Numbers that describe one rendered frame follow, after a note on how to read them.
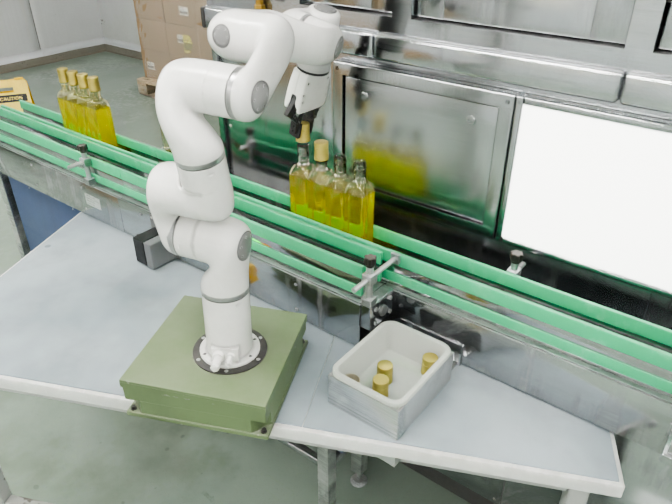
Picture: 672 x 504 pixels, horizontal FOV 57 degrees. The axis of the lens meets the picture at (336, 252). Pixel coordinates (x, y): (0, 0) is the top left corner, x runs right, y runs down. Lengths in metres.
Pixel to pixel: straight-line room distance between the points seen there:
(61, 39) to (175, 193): 6.64
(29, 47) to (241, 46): 6.52
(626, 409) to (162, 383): 0.90
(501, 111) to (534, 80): 0.09
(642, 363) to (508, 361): 0.26
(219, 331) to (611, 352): 0.76
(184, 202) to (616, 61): 0.82
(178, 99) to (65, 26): 6.69
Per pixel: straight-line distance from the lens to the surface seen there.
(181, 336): 1.39
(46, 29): 7.60
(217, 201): 1.08
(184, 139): 1.02
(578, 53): 1.31
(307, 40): 1.21
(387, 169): 1.55
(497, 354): 1.38
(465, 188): 1.45
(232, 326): 1.24
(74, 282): 1.83
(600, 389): 1.33
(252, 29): 1.05
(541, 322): 1.31
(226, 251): 1.13
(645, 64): 1.28
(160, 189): 1.12
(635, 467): 1.72
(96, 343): 1.58
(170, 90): 1.03
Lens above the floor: 1.69
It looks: 31 degrees down
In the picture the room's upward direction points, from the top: straight up
